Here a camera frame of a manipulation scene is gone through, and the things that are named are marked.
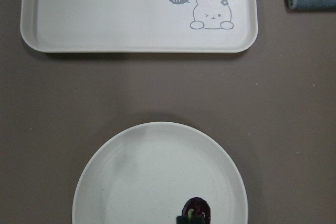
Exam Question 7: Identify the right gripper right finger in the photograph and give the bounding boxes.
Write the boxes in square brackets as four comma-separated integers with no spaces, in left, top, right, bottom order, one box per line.
[192,216,204,224]

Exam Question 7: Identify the cream rabbit tray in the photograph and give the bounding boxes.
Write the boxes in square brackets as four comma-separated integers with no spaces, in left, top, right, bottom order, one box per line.
[20,0,258,53]

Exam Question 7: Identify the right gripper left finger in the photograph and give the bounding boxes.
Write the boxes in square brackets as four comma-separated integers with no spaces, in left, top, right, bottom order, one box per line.
[176,216,188,224]

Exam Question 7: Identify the cream round plate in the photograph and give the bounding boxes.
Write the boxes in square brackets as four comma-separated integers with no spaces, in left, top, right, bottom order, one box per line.
[72,122,248,223]

